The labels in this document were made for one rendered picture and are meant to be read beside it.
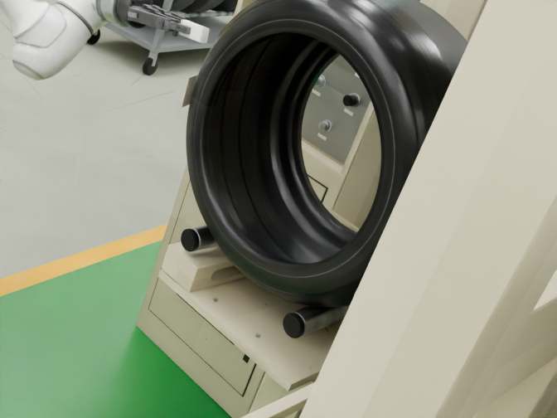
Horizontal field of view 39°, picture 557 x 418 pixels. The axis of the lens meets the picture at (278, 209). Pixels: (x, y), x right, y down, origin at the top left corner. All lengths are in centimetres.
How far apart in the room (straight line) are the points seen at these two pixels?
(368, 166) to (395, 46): 50
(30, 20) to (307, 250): 75
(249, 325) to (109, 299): 143
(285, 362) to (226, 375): 108
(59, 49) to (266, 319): 72
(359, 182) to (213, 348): 102
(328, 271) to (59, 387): 135
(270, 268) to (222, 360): 117
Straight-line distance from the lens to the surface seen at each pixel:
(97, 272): 302
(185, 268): 153
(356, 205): 170
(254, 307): 157
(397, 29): 124
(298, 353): 149
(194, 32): 161
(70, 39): 178
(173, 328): 265
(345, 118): 215
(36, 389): 247
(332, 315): 143
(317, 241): 162
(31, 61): 177
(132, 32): 526
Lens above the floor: 162
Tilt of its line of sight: 24 degrees down
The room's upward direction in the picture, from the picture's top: 21 degrees clockwise
